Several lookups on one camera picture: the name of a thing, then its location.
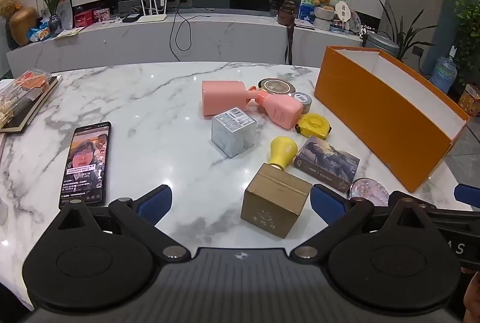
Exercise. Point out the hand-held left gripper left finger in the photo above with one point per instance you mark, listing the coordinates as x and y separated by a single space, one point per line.
155 203

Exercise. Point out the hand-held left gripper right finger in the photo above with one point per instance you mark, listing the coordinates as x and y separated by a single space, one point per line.
326 203

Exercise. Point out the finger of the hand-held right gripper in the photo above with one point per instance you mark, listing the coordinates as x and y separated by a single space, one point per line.
468 193
453 216

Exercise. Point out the dark printed card box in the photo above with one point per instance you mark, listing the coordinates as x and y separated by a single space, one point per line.
326 161

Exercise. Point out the round glitter compact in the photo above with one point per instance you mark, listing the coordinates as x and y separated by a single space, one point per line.
369 191

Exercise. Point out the gold cardboard box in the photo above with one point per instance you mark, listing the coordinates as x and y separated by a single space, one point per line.
273 203

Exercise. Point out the yellow bulb-shaped bottle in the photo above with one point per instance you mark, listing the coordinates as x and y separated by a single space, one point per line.
282 150

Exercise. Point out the yellow tape measure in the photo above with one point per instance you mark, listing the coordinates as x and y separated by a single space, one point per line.
314 123

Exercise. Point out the silver cube box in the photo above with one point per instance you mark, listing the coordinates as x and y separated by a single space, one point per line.
232 135

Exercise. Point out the orange cardboard box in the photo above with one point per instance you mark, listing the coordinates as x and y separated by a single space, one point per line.
375 113

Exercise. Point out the pink pump bottle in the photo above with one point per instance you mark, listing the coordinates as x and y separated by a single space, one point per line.
281 109

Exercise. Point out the small grey-lidded jar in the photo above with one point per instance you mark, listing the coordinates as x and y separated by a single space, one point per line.
303 100

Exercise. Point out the pink cup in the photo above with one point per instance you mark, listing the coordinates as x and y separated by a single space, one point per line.
223 97

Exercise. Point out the round gold tin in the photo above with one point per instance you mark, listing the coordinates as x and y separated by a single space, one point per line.
276 86

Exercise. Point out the person's right forearm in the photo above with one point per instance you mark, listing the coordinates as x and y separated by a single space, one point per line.
473 296

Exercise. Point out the black smartphone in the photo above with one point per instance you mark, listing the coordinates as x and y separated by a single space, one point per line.
86 165

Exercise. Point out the orange carton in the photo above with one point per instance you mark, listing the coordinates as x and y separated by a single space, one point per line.
470 101

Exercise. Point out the blue water bottle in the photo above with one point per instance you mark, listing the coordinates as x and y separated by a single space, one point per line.
442 73

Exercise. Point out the stack of books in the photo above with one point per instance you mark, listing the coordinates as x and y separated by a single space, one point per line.
30 113

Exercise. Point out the bushy green plant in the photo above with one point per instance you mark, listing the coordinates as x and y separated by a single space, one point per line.
468 34

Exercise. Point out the grey trash bin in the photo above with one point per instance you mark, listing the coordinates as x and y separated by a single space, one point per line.
380 42

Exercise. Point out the long-leaf potted plant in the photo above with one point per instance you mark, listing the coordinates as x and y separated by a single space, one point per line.
403 34

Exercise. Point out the clear plastic gift box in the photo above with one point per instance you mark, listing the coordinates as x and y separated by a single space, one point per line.
22 90

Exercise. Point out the white marble media console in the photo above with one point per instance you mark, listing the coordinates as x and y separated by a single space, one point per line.
232 38

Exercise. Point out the round floral fan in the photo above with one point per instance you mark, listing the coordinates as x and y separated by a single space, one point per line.
355 22

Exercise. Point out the grey fabric basket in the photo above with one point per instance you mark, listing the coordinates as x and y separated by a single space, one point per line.
323 17

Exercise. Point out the white router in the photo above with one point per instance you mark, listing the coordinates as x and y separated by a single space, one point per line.
152 17

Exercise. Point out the small black device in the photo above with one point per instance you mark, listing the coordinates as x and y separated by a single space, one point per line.
130 18

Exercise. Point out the paper envelope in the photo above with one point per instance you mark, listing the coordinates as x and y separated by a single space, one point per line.
69 33

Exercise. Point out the round white paper fan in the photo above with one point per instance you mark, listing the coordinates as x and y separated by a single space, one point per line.
342 10

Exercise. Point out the pink printed box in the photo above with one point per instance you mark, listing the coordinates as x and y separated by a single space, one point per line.
101 15

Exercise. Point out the brown leather bag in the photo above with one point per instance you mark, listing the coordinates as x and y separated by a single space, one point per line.
287 12

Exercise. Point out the green landscape picture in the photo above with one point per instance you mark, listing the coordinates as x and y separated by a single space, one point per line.
305 8

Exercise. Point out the red box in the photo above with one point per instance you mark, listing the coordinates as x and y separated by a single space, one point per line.
83 19

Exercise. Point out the snack packet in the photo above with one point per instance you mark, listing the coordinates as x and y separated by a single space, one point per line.
39 34

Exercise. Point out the gold vase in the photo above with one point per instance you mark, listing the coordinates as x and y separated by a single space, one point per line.
23 27

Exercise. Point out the dried flowers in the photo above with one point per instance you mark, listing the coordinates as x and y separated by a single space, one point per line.
9 2

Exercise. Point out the wall socket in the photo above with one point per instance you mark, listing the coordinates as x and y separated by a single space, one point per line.
418 51

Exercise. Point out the picture frame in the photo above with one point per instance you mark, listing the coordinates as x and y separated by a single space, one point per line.
66 13

